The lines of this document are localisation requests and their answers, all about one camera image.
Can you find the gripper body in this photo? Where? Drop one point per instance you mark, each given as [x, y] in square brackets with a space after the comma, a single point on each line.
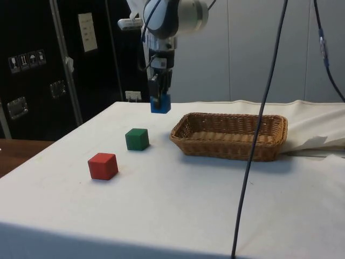
[169, 60]

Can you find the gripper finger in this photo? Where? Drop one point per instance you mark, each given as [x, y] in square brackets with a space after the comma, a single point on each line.
[166, 81]
[154, 89]

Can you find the blue cube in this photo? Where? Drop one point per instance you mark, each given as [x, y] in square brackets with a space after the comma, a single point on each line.
[165, 106]

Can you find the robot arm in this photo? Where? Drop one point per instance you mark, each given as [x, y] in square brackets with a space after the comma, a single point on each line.
[188, 16]

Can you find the green cube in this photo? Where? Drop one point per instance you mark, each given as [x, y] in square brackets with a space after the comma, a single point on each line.
[136, 140]

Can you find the wicker basket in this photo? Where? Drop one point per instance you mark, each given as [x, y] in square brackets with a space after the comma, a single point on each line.
[215, 135]

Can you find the red cube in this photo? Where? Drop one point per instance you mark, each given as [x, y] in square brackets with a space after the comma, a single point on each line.
[102, 167]

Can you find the black cabinet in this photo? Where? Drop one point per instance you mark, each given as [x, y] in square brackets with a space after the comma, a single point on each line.
[32, 32]

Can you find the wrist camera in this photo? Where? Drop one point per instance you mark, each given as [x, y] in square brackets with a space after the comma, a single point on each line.
[129, 23]

